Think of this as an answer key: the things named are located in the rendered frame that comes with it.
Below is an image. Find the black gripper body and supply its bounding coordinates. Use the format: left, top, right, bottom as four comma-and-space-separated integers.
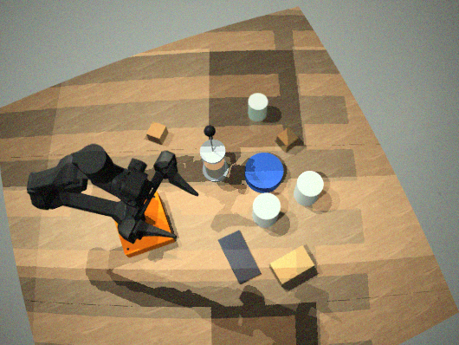
111, 151, 177, 244

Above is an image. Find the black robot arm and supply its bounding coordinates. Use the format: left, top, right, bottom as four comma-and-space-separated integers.
27, 143, 148, 229

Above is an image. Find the glass coffee press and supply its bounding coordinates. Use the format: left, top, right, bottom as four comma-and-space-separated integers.
200, 125, 229, 182

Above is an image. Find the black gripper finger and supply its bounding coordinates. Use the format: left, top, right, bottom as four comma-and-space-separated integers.
167, 160, 198, 197
133, 220, 177, 240

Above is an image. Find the pale grey cylinder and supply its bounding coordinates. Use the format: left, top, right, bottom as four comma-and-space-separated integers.
252, 193, 281, 227
294, 171, 324, 205

